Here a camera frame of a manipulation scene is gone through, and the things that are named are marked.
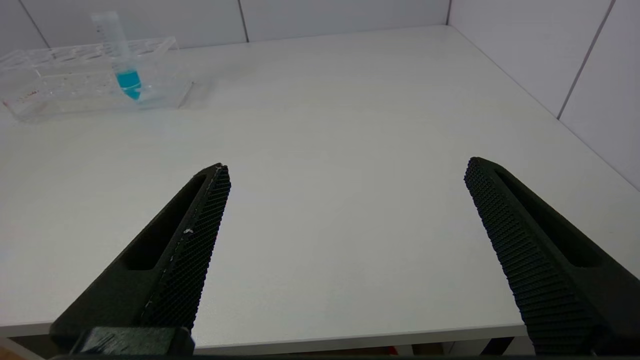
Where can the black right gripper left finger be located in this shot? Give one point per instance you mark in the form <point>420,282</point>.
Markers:
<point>150,290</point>

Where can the blue pigment test tube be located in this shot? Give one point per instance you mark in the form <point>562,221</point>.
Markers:
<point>129,82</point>

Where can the clear acrylic test tube rack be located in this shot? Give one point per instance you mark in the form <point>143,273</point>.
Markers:
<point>65,95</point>

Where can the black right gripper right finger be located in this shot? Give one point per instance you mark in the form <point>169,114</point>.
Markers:
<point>560,290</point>

